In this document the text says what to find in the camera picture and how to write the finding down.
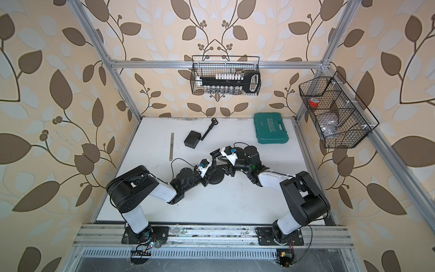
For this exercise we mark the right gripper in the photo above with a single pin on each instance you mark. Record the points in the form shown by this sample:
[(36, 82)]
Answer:
[(227, 170)]

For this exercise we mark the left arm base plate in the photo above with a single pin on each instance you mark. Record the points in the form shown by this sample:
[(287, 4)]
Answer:
[(151, 234)]

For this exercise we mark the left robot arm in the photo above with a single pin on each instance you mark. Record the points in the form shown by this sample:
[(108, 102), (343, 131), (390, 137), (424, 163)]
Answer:
[(128, 191)]

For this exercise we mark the right wire basket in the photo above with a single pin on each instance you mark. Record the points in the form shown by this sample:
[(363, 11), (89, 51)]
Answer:
[(356, 120)]

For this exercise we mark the back wire basket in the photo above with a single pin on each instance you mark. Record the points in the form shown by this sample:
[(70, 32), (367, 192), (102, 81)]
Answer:
[(204, 65)]

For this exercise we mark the aluminium frame rail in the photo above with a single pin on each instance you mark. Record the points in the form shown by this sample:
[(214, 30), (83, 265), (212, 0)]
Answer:
[(215, 236)]

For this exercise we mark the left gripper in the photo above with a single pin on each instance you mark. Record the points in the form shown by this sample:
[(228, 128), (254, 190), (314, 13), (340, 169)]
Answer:
[(206, 177)]

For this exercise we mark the metal ruler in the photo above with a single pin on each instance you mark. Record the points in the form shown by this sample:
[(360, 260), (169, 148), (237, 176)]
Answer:
[(171, 147)]

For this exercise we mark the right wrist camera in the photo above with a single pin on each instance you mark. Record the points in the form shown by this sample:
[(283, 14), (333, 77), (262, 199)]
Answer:
[(230, 154)]

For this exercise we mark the wire basket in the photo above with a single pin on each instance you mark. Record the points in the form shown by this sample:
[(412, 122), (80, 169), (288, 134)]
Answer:
[(356, 120), (204, 65)]

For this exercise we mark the black mic stand rod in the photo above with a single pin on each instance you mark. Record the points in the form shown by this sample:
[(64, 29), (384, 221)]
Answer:
[(215, 154)]

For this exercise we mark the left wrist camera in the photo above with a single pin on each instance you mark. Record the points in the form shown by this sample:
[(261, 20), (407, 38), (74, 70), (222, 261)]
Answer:
[(203, 167)]

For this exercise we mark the socket set rack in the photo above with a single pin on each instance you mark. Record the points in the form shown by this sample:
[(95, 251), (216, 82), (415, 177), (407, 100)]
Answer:
[(233, 84)]

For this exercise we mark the plastic bag in basket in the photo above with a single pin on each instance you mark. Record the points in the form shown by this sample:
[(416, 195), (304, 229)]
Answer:
[(329, 123)]

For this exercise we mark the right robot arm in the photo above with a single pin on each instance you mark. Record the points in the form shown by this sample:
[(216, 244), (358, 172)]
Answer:
[(305, 201)]

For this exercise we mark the red item in basket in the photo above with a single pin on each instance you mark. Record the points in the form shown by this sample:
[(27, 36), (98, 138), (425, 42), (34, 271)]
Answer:
[(314, 102)]

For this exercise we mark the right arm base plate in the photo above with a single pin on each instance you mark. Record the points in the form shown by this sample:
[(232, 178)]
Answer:
[(269, 236)]

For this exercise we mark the green tool case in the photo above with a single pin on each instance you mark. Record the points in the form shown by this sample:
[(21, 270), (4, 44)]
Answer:
[(270, 128)]

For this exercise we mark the black round base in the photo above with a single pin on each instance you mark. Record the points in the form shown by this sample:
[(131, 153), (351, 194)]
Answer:
[(216, 177), (239, 151)]

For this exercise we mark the small black box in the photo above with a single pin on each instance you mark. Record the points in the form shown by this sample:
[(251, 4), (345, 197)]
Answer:
[(192, 139)]

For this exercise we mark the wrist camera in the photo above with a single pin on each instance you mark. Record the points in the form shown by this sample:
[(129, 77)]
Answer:
[(230, 154), (203, 167)]

